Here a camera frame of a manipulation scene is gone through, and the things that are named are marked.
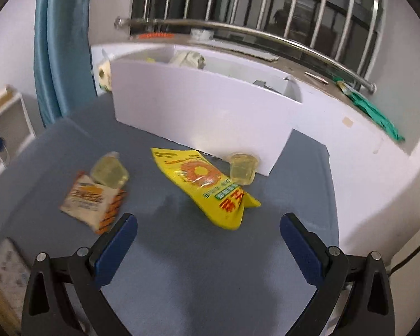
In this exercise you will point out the beige tape piece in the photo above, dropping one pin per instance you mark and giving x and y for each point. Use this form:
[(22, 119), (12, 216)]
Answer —
[(348, 121)]

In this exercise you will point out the blue curtain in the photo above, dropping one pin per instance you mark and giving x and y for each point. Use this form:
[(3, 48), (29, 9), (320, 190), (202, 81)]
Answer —
[(63, 42)]

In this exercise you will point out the orange white snack packet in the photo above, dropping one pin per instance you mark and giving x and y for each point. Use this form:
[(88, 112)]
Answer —
[(87, 199)]

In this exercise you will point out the white cardboard box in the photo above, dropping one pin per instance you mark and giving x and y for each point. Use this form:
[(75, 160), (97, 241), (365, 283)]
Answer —
[(196, 105)]

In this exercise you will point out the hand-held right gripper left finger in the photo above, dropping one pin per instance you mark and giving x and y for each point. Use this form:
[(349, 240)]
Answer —
[(115, 248)]

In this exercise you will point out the small wooden stick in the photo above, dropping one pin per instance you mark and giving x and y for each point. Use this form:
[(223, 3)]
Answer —
[(316, 77)]

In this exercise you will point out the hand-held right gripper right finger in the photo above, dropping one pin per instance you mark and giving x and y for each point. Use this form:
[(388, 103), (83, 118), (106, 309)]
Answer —
[(301, 248)]

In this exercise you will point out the steel window grille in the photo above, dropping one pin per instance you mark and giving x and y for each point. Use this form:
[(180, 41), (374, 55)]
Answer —
[(231, 28)]

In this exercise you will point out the clear jelly cup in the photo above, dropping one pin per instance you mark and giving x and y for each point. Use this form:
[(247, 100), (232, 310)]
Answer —
[(243, 169), (108, 173)]

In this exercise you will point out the phone with cartoon case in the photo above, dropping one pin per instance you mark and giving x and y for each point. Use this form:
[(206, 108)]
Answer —
[(10, 273)]

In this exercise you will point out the beige tissue pack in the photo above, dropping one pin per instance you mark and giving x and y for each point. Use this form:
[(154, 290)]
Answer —
[(105, 75)]

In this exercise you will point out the orange pen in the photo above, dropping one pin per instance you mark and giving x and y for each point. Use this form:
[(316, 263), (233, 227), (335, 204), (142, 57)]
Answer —
[(155, 36)]

